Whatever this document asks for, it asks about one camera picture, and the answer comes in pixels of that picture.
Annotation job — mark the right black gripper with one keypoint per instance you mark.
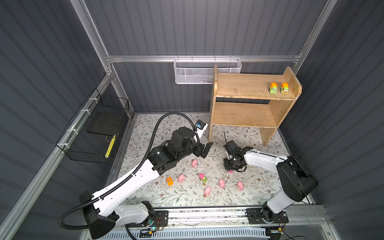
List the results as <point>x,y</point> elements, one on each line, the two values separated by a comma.
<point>226,166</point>

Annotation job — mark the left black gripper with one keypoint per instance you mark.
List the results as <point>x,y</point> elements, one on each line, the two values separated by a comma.
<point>198,151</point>

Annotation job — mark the orange green mixer toy truck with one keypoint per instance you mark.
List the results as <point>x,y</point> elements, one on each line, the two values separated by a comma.
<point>273,88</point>

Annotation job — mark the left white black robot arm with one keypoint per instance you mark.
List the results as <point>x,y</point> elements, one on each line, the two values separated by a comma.
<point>108,212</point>

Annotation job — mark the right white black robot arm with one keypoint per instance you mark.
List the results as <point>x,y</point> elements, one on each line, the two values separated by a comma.
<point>297,180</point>

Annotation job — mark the wooden two-tier shelf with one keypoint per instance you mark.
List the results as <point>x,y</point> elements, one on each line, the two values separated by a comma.
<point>244,100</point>

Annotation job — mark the pink toy pig middle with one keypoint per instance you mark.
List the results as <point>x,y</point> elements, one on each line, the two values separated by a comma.
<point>222,183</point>

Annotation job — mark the pink toy pig right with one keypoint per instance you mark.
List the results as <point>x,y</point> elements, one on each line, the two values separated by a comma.
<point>240,185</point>

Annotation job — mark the pink toy pig bottom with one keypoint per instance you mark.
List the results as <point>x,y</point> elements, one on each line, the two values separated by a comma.
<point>207,191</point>

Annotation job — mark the pink toy pig left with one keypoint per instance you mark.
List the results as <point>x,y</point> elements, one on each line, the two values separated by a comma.
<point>181,178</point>

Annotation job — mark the orange toy car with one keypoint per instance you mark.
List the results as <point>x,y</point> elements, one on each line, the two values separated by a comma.
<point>170,181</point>

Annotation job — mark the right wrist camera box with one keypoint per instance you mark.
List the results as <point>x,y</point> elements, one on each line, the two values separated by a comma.
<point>231,147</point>

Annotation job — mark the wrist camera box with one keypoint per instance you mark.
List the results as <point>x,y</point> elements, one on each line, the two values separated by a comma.
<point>201,127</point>
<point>231,147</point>

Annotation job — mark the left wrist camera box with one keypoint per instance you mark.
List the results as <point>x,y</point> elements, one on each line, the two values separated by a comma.
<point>201,127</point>

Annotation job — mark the white perforated cable tray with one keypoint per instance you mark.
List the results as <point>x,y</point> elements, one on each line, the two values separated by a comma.
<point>239,233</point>

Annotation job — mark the white wire mesh basket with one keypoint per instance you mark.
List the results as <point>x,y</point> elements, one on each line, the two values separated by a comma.
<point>200,71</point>

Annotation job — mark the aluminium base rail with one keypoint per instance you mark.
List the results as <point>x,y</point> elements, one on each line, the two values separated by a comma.
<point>214,217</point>

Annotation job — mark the black wire mesh basket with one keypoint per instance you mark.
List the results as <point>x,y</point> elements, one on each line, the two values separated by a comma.
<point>88,138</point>

